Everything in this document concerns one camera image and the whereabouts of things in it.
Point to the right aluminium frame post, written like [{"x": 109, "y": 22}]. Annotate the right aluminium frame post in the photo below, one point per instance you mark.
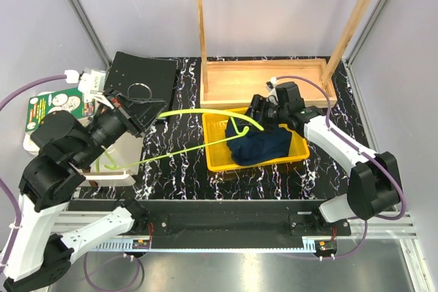
[{"x": 372, "y": 14}]

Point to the white plastic container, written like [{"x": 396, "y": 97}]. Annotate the white plastic container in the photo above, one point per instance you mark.
[{"x": 116, "y": 168}]

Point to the left aluminium frame post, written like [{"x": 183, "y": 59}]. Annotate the left aluminium frame post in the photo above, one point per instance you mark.
[{"x": 91, "y": 33}]

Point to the navy blue shorts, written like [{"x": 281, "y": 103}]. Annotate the navy blue shorts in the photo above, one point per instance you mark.
[{"x": 257, "y": 146}]

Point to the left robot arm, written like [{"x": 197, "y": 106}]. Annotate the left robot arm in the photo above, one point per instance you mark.
[{"x": 37, "y": 257}]

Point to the black foam board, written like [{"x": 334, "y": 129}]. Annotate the black foam board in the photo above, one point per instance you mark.
[{"x": 143, "y": 77}]

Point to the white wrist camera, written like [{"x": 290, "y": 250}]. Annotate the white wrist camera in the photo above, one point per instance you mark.
[
  {"x": 90, "y": 83},
  {"x": 271, "y": 87}
]

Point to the aluminium frame post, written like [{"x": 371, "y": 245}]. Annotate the aluminium frame post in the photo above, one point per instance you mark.
[
  {"x": 372, "y": 14},
  {"x": 91, "y": 33}
]

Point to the yellow plastic tray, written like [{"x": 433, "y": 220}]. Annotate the yellow plastic tray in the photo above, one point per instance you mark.
[{"x": 218, "y": 155}]

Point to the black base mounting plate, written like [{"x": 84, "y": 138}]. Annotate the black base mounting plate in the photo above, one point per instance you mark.
[{"x": 237, "y": 225}]

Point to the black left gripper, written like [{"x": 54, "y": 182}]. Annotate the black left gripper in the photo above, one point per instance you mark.
[{"x": 139, "y": 115}]

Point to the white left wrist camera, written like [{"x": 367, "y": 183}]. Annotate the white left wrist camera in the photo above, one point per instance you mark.
[{"x": 90, "y": 83}]

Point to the wooden clothes rack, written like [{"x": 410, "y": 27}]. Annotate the wooden clothes rack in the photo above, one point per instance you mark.
[{"x": 230, "y": 84}]

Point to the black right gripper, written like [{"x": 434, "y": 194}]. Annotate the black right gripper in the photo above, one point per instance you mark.
[{"x": 260, "y": 103}]

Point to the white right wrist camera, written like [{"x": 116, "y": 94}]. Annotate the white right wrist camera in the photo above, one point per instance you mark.
[{"x": 271, "y": 87}]

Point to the green printed cardboard box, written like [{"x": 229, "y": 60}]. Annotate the green printed cardboard box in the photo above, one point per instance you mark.
[{"x": 71, "y": 100}]

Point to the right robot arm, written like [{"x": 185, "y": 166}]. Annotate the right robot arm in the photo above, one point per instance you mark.
[{"x": 374, "y": 179}]

